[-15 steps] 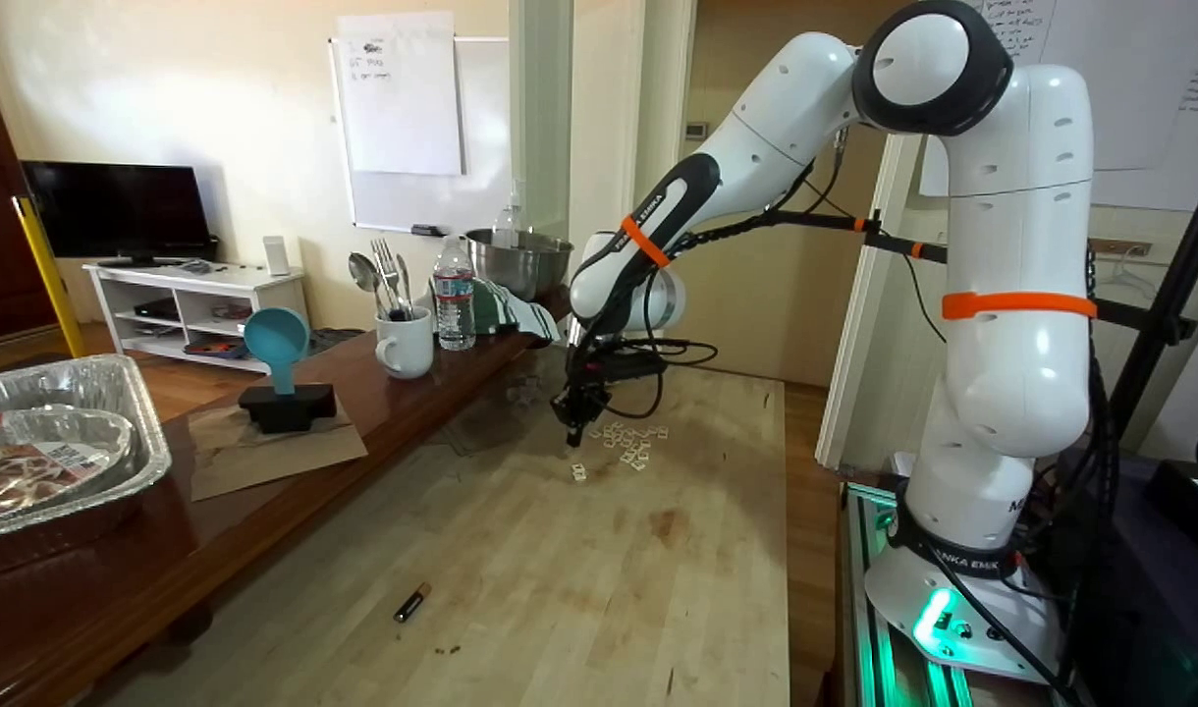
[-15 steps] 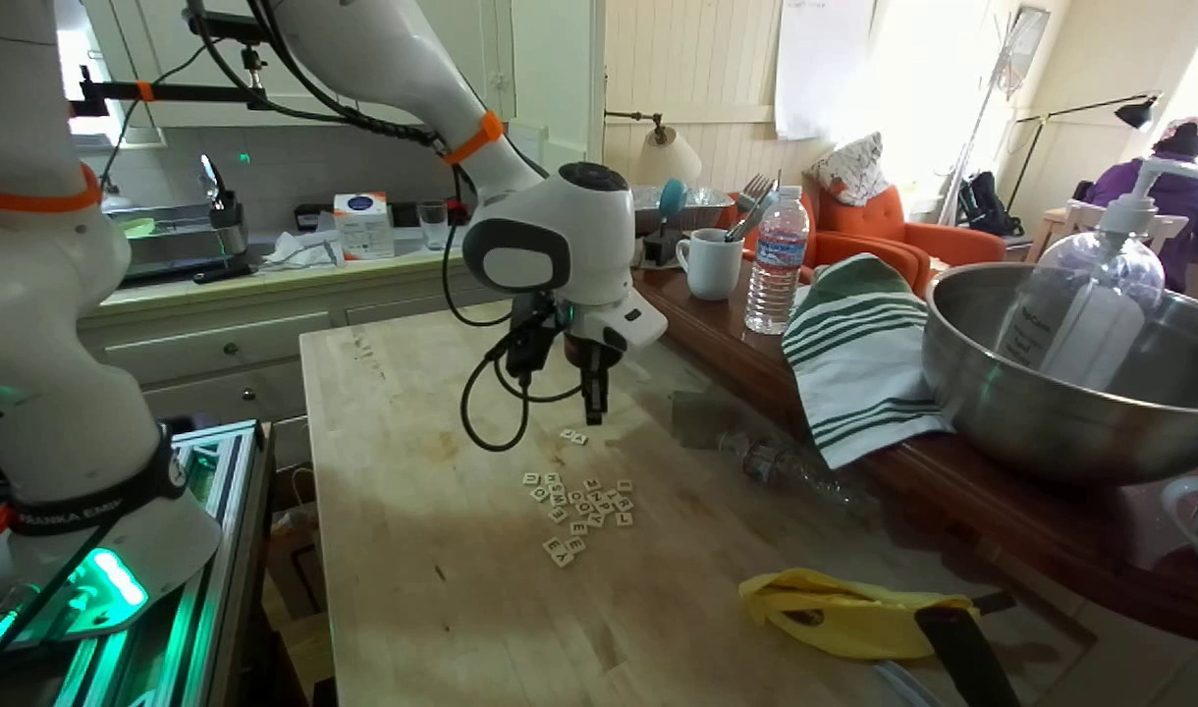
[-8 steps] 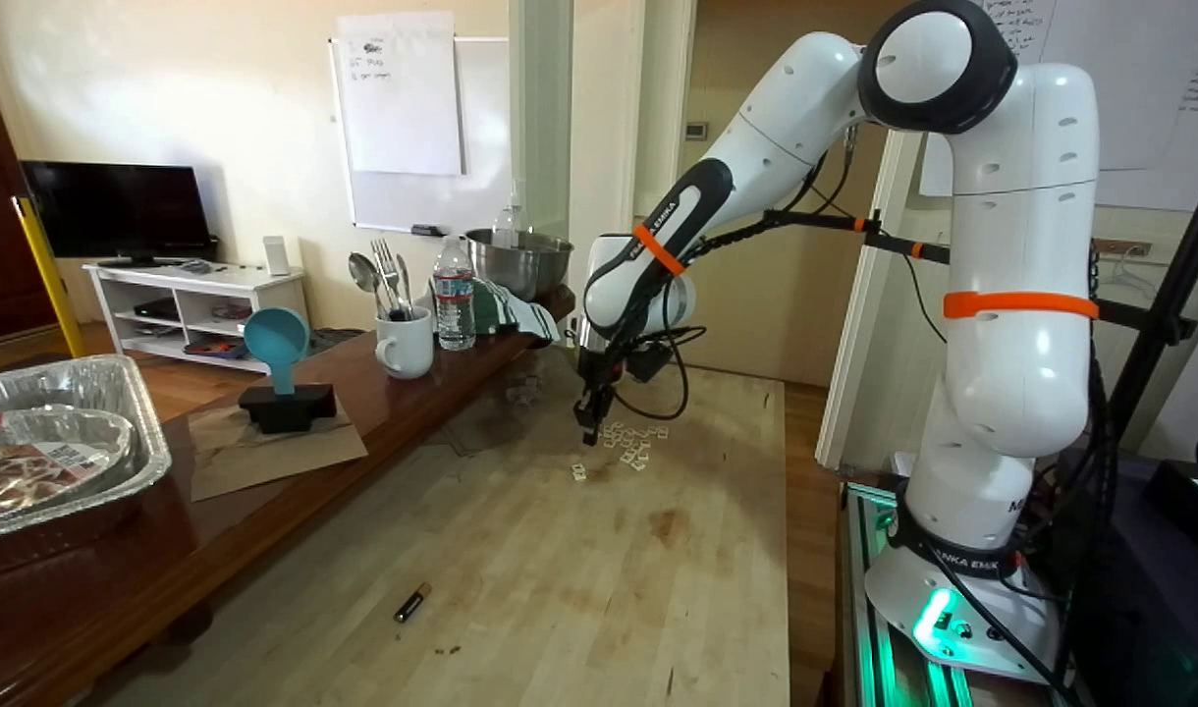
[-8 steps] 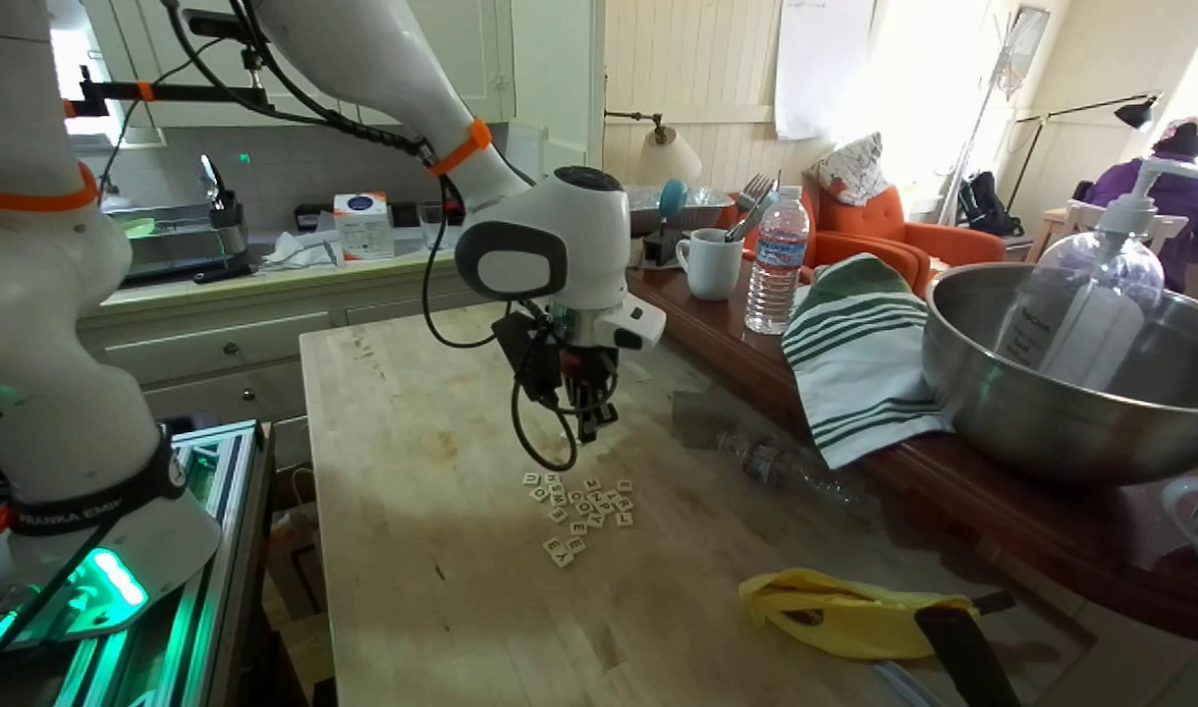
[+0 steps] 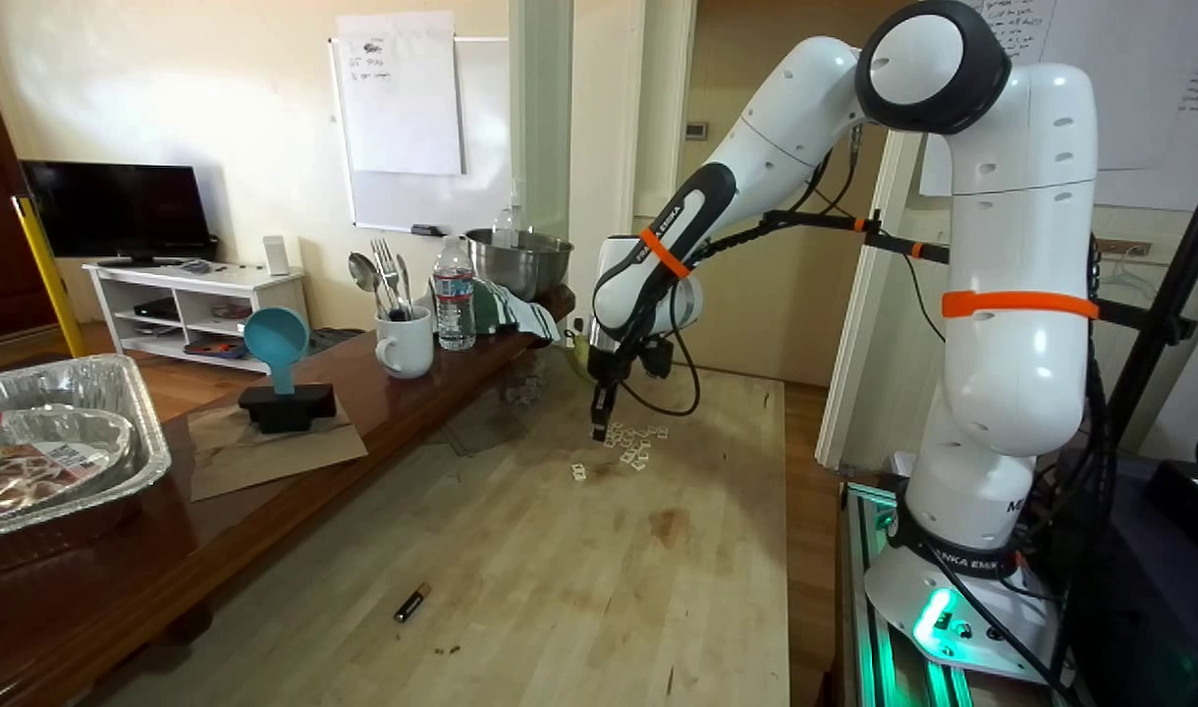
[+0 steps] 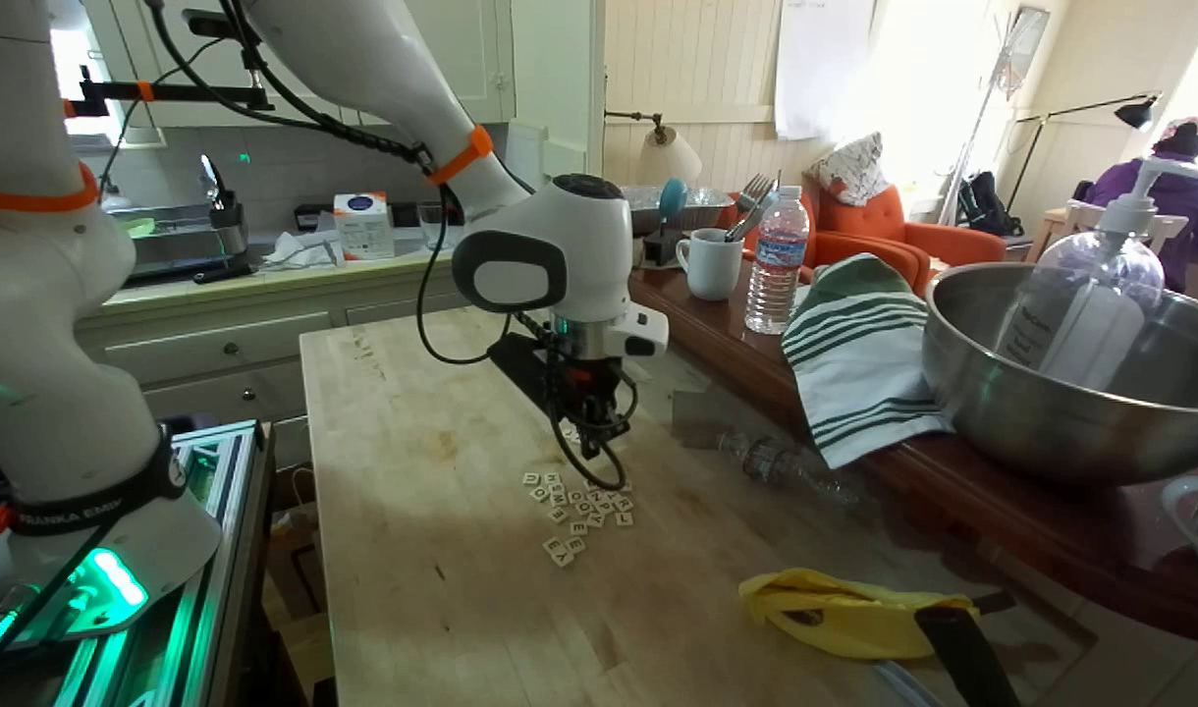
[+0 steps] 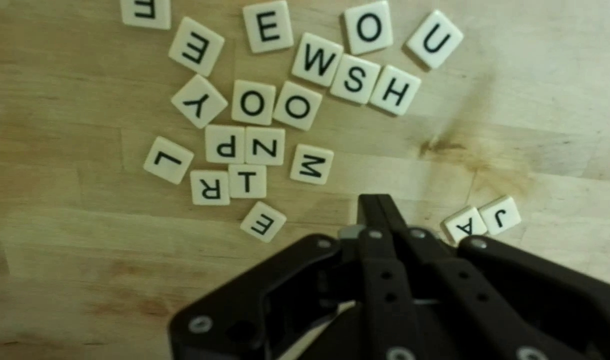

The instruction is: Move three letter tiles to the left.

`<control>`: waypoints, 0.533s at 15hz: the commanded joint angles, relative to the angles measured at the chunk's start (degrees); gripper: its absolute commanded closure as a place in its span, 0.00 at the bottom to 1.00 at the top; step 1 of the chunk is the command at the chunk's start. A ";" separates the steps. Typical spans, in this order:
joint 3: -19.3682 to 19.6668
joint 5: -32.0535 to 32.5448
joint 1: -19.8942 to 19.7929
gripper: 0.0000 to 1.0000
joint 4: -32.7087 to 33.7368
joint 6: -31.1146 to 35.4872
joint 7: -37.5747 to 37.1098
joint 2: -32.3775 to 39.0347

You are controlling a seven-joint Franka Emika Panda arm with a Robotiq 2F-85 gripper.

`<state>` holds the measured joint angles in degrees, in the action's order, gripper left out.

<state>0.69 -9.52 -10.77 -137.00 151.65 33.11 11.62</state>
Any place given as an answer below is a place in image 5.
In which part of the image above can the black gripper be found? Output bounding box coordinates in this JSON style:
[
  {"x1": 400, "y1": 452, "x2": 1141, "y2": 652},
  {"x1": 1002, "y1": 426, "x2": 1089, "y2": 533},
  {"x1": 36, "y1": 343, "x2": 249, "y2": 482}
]
[{"x1": 585, "y1": 333, "x2": 638, "y2": 445}]

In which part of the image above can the green striped white towel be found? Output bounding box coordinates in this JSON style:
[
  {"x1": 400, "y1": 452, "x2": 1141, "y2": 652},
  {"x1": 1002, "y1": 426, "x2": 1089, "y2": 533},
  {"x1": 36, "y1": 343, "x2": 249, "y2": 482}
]
[{"x1": 471, "y1": 274, "x2": 566, "y2": 348}]

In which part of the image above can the steel mixing bowl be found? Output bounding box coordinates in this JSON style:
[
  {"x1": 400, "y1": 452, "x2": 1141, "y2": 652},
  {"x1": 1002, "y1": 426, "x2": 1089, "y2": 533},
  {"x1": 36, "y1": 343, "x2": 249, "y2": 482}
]
[{"x1": 482, "y1": 229, "x2": 578, "y2": 304}]

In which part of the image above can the upright clear water bottle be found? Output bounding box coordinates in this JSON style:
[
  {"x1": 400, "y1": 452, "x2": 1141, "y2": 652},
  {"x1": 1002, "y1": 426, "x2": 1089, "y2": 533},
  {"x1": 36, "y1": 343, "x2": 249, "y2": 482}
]
[{"x1": 429, "y1": 233, "x2": 481, "y2": 352}]

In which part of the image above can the white pump dispenser bottle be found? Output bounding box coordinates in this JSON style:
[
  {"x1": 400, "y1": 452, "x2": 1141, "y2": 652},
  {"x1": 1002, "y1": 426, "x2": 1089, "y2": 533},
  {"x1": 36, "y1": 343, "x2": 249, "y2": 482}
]
[{"x1": 493, "y1": 196, "x2": 530, "y2": 251}]

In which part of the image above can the white ceramic mug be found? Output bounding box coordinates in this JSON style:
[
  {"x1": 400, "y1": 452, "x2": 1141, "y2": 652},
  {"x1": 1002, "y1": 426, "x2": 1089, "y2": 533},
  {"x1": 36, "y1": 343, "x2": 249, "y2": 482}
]
[{"x1": 374, "y1": 304, "x2": 442, "y2": 385}]

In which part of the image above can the metal utensil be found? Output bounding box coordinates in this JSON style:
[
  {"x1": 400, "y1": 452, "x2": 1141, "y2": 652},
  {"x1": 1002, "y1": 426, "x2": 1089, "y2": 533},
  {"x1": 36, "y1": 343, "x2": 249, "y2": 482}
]
[{"x1": 383, "y1": 237, "x2": 417, "y2": 316}]

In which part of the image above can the white leaning panel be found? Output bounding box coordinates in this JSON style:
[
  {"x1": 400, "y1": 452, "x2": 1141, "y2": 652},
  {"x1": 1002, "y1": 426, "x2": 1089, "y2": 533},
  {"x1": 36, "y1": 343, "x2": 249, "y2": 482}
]
[{"x1": 812, "y1": 132, "x2": 926, "y2": 477}]

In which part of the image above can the metal spoon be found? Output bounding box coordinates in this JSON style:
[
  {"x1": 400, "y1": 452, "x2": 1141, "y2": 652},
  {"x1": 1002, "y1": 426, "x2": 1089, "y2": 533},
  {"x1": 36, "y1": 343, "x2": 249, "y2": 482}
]
[{"x1": 346, "y1": 248, "x2": 391, "y2": 320}]

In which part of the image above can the brown cardboard sheet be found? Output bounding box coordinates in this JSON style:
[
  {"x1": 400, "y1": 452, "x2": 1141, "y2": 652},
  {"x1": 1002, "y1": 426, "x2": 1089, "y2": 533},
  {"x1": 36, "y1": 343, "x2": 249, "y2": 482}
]
[{"x1": 181, "y1": 388, "x2": 374, "y2": 507}]

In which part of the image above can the black block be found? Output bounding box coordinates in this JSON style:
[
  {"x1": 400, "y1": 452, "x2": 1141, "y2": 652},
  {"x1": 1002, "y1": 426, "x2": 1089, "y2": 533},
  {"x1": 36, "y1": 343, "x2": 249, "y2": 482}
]
[{"x1": 236, "y1": 381, "x2": 341, "y2": 437}]

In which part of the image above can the white paper sheet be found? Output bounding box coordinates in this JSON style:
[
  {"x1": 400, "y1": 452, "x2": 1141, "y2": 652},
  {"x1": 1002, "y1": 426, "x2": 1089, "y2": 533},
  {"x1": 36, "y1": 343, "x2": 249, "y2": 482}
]
[{"x1": 333, "y1": 13, "x2": 469, "y2": 181}]

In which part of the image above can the large aluminium foil tray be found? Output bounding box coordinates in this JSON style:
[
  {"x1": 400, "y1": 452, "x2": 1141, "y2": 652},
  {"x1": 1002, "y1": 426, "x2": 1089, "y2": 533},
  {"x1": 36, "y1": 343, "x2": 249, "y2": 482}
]
[{"x1": 0, "y1": 348, "x2": 179, "y2": 551}]

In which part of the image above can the flat screen television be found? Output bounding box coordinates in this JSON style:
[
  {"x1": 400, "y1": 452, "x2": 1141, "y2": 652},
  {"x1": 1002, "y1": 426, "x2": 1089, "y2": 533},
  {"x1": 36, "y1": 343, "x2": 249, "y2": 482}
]
[{"x1": 20, "y1": 157, "x2": 226, "y2": 268}]

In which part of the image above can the small aluminium foil tray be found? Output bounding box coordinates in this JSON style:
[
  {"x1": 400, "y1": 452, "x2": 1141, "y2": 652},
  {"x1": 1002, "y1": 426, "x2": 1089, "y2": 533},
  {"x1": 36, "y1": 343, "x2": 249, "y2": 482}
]
[{"x1": 0, "y1": 401, "x2": 139, "y2": 532}]

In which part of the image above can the yellow stick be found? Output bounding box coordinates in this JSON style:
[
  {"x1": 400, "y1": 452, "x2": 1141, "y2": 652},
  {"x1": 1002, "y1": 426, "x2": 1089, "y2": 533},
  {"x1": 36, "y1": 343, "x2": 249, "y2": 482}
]
[{"x1": 8, "y1": 194, "x2": 86, "y2": 363}]

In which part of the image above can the black tripod pole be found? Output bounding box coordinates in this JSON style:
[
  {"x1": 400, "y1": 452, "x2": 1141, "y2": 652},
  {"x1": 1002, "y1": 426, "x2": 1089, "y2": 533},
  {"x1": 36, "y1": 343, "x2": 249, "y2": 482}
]
[{"x1": 1104, "y1": 140, "x2": 1198, "y2": 447}]

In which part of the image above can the large written paper sheet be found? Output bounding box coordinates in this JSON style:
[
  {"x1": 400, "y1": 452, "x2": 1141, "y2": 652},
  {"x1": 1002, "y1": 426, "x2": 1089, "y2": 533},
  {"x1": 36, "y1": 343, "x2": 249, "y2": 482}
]
[{"x1": 921, "y1": 0, "x2": 1198, "y2": 213}]

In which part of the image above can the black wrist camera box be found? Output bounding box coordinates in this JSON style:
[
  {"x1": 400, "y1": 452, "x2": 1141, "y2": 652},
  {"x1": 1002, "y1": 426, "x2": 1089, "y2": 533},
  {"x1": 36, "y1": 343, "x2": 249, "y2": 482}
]
[{"x1": 632, "y1": 330, "x2": 681, "y2": 385}]

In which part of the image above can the black cable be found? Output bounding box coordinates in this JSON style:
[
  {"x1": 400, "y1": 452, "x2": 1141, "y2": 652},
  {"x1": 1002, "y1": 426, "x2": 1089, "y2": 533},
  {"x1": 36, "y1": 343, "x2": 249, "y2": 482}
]
[{"x1": 617, "y1": 140, "x2": 878, "y2": 426}]

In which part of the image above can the orange velcro strap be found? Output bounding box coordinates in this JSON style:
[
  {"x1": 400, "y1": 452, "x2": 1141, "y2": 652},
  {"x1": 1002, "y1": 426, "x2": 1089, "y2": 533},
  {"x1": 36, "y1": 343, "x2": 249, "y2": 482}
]
[
  {"x1": 638, "y1": 224, "x2": 697, "y2": 283},
  {"x1": 939, "y1": 287, "x2": 1104, "y2": 327}
]

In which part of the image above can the wall whiteboard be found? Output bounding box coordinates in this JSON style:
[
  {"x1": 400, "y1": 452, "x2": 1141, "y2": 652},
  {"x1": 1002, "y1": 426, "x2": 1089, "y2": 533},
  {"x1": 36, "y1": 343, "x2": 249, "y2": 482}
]
[{"x1": 327, "y1": 31, "x2": 515, "y2": 237}]

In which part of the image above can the aluminium base frame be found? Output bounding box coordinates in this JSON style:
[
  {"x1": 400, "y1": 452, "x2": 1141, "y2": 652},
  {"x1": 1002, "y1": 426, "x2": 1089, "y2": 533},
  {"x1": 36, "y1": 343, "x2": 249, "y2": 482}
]
[{"x1": 832, "y1": 477, "x2": 1083, "y2": 707}]

